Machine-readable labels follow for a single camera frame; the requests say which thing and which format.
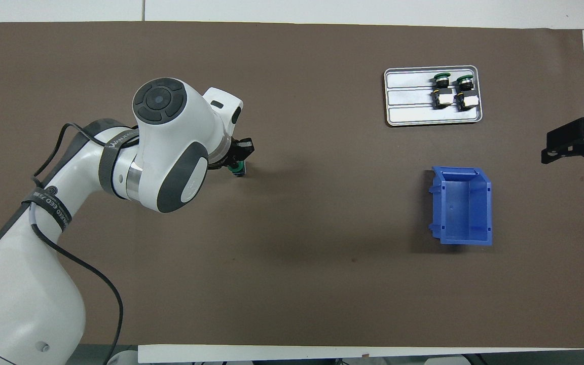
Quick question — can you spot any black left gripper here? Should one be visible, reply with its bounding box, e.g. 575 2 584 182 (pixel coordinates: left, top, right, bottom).
210 137 256 169

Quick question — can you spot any brown table mat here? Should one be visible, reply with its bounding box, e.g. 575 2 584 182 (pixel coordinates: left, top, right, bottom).
0 21 584 349

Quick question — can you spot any blue plastic bin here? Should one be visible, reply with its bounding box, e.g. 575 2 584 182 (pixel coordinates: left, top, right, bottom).
428 166 493 246

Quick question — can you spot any silver metal tray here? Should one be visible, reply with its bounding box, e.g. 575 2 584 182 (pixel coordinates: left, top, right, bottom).
384 65 483 127

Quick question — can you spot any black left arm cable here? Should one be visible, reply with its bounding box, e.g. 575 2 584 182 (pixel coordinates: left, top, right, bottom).
31 122 140 365

